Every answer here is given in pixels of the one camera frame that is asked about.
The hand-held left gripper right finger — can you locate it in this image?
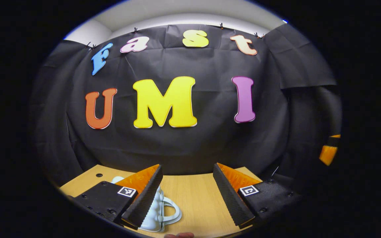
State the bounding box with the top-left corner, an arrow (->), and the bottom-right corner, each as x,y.
212,162 -> 305,229

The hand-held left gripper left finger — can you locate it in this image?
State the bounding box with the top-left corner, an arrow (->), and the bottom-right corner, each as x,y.
66,164 -> 163,230

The light blue small suitcase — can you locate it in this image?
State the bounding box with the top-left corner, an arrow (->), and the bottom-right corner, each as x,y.
111,176 -> 182,232

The black backdrop cloth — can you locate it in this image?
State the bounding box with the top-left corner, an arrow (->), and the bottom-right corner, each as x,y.
28,23 -> 343,187

